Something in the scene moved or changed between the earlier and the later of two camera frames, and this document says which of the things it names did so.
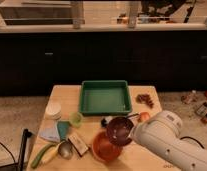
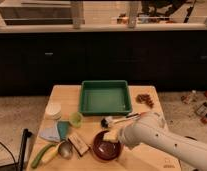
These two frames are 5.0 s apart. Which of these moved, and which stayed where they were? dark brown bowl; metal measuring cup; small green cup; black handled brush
Moved: dark brown bowl
Stayed: black handled brush; small green cup; metal measuring cup
